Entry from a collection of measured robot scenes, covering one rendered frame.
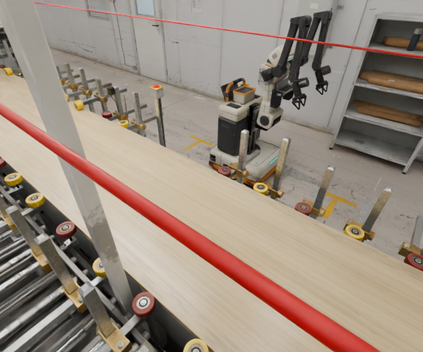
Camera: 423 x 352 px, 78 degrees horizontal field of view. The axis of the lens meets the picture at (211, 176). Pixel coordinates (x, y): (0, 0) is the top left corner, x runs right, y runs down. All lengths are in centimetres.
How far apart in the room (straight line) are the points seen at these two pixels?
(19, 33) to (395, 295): 134
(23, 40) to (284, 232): 112
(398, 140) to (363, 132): 41
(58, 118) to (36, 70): 10
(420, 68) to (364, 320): 315
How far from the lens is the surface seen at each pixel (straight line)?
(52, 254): 106
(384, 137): 414
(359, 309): 117
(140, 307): 106
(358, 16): 392
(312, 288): 114
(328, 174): 140
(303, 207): 141
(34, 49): 62
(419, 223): 173
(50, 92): 64
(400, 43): 365
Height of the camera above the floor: 184
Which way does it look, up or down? 38 degrees down
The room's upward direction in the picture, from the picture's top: 1 degrees clockwise
